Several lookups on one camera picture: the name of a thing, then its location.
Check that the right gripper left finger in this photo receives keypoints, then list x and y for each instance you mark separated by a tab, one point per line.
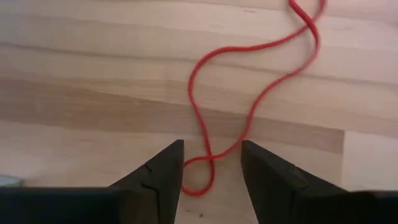
161	186

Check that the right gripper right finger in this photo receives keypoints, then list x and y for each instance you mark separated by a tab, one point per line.
273	193

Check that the red rubber band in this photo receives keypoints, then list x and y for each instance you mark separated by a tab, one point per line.
211	157

